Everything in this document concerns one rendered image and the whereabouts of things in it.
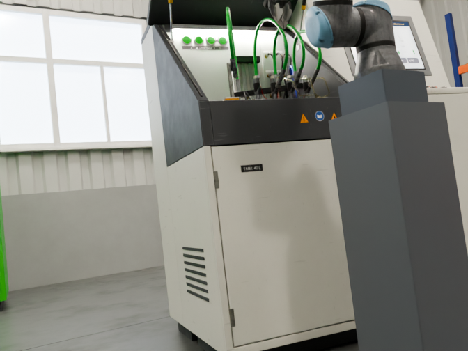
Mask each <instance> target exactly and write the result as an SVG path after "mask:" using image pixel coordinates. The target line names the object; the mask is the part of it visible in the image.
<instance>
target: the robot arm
mask: <svg viewBox="0 0 468 351"><path fill-rule="evenodd" d="M291 1H292V0H264V2H263V5H264V7H265V8H269V10H270V12H271V14H272V16H273V18H274V20H275V21H276V23H277V24H278V25H279V26H280V27H281V29H285V28H286V26H287V24H288V20H289V18H290V16H291V15H292V13H293V11H292V9H291ZM280 6H282V7H283V8H280ZM281 18H282V19H281ZM392 20H393V18H392V14H391V11H390V7H389V5H388V4H387V3H386V2H384V1H382V0H366V1H364V0H363V1H359V2H357V3H355V4H354V5H353V0H313V6H312V7H310V8H309V9H308V10H307V12H306V17H305V22H304V24H305V31H306V36H307V38H308V40H309V42H310V43H311V44H312V45H313V46H314V47H318V48H325V49H329V48H343V47H355V48H356V53H357V63H356V68H355V74H354V80H356V79H358V78H360V77H363V76H365V75H368V74H370V73H372V72H375V71H377V70H380V69H391V70H406V69H405V66H404V64H403V62H402V60H401V58H400V56H399V54H398V52H397V50H396V42H395V37H394V32H393V22H392Z"/></svg>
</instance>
